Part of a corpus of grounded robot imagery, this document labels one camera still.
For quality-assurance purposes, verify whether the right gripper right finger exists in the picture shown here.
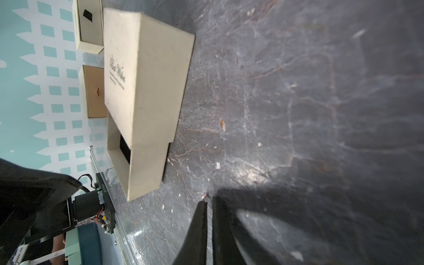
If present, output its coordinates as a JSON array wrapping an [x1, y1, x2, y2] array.
[[212, 197, 246, 265]]

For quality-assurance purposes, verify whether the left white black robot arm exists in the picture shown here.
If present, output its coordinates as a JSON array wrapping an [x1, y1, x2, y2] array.
[[1, 159, 84, 265]]

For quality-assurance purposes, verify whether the cream tan-drawer jewelry box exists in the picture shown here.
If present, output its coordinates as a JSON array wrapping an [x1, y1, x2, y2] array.
[[78, 65, 108, 119]]

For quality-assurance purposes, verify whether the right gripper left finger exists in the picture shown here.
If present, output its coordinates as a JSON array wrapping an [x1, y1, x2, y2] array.
[[173, 201, 208, 265]]

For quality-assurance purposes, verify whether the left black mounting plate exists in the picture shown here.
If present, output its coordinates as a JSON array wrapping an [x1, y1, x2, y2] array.
[[72, 172, 116, 234]]

